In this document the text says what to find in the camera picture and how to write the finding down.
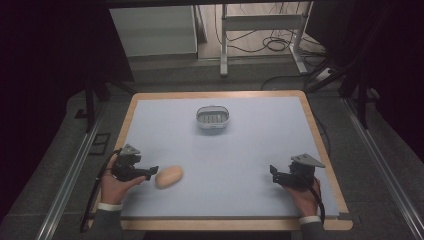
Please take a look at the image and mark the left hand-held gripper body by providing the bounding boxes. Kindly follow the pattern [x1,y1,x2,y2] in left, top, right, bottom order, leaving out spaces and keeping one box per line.
[111,143,150,183]

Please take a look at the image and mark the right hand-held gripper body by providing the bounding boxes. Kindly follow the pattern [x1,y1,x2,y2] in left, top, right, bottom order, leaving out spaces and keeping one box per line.
[276,152,326,192]

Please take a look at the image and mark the brown potato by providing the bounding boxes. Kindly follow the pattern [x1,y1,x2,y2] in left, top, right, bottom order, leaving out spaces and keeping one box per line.
[154,165,185,191]

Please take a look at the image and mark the person's left hand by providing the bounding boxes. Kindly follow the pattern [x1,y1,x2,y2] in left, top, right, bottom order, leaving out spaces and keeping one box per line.
[100,156,148,206]

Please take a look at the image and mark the person's right hand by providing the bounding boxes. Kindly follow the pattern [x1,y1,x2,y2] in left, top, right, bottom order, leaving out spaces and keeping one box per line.
[283,176,323,218]

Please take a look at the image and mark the light blue table mat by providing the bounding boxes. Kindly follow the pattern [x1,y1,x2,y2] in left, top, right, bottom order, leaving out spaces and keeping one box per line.
[120,96,340,220]

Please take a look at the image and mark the black metal stand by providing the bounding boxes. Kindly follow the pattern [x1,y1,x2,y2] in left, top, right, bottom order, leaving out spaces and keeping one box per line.
[338,74,381,130]
[73,78,113,134]

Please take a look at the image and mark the small metal basket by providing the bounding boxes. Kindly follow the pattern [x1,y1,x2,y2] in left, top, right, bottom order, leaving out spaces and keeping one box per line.
[195,105,231,131]

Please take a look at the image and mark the white power strip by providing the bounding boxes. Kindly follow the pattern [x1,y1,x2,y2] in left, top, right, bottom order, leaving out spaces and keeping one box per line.
[314,67,335,83]

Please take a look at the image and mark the white cabinet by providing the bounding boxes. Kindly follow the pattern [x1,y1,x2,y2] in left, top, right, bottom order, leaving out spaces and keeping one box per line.
[109,4,199,58]

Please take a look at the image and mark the white metal stand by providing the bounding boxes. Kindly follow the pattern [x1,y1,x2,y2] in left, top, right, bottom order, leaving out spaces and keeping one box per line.
[219,1,315,78]

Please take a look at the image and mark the black floor frame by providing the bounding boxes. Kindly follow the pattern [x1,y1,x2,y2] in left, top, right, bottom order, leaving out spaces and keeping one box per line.
[88,132,112,157]

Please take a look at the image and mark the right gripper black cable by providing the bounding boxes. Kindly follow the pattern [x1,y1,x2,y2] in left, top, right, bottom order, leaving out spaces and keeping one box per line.
[308,178,327,227]

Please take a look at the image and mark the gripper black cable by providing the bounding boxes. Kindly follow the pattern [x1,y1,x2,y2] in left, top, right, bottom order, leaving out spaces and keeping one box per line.
[308,178,327,227]
[79,148,123,234]

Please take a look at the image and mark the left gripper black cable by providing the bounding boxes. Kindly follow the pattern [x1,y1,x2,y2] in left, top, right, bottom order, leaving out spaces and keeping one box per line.
[79,148,123,234]

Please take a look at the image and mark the aluminium floor rail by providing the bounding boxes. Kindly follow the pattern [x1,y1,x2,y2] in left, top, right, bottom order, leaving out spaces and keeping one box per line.
[34,113,104,240]
[342,96,424,240]

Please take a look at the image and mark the black floor cables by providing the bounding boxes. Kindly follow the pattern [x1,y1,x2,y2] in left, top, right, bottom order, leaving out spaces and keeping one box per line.
[214,2,329,93]

